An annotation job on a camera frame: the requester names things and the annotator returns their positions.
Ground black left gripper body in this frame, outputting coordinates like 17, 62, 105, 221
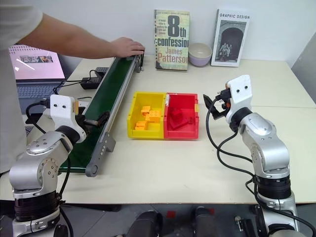
75, 114, 88, 131

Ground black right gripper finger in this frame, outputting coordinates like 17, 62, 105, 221
202, 93, 214, 110
212, 108, 227, 121

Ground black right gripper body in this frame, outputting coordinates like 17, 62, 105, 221
212, 88, 232, 118

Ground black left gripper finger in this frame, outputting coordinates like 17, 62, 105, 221
83, 118, 104, 128
97, 111, 111, 124

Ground person's bare hand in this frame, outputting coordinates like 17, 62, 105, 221
110, 37, 146, 59

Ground yellow plastic bin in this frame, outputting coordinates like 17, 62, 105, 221
126, 91, 167, 139

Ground red plastic bin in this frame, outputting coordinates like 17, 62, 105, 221
163, 92, 200, 140

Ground large red toy brick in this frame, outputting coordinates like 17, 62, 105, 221
168, 107, 189, 130

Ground black power adapter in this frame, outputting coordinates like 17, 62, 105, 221
80, 77, 102, 90

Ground flat orange toy brick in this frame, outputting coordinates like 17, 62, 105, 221
134, 120, 148, 131

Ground lavender ceramic bowl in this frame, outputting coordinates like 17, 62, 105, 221
188, 42, 213, 67

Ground large orange toy brick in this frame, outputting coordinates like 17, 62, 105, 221
145, 109, 162, 123

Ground grey laptop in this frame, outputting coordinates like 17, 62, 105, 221
8, 45, 68, 129

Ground graphic design book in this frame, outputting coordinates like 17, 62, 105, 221
210, 9, 250, 67

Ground person's white shirt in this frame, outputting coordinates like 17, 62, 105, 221
0, 0, 44, 174

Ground dark rounded shape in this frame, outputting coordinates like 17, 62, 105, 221
194, 205, 216, 237
127, 209, 164, 237

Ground green conveyor belt grey frame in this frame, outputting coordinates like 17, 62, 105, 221
57, 48, 146, 178

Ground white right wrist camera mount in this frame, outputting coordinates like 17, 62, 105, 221
225, 74, 253, 119

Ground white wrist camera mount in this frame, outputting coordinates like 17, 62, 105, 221
225, 74, 253, 119
49, 94, 86, 143

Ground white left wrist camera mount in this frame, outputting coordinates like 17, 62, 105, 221
49, 94, 86, 143

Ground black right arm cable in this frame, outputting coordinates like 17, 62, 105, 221
205, 94, 260, 179

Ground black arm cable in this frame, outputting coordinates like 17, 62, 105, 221
205, 94, 260, 179
25, 98, 53, 135

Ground black adapter cable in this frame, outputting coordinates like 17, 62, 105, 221
52, 70, 100, 95

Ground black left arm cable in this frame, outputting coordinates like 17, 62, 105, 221
25, 98, 53, 135

